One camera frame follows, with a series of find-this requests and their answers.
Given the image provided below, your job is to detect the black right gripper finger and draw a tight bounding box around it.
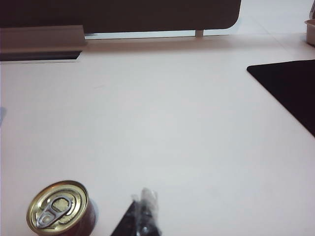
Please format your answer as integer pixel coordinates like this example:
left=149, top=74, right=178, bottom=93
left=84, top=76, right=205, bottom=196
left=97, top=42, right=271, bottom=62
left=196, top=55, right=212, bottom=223
left=109, top=187, right=163, bottom=236

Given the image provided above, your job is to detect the red tomato paste can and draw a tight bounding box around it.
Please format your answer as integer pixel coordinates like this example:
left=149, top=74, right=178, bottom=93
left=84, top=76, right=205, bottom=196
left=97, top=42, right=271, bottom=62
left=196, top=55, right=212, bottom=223
left=26, top=180, right=97, bottom=236

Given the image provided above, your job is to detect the black desk mat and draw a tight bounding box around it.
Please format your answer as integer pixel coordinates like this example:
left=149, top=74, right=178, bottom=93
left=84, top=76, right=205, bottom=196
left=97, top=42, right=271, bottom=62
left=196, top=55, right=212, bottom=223
left=246, top=59, right=315, bottom=138

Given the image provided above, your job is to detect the brown desk partition panel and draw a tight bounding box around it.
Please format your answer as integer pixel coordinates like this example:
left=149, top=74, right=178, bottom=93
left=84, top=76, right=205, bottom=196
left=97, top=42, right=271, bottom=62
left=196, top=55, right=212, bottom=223
left=0, top=0, right=242, bottom=34

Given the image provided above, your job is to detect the white plastic container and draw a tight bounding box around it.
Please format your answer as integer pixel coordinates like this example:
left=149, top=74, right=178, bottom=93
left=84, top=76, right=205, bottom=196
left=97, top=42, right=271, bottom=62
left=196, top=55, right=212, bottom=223
left=304, top=19, right=315, bottom=46

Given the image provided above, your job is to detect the beige cable tray box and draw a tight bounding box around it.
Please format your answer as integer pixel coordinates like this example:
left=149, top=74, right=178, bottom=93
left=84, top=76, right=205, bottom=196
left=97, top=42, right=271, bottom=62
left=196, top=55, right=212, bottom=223
left=0, top=24, right=87, bottom=62

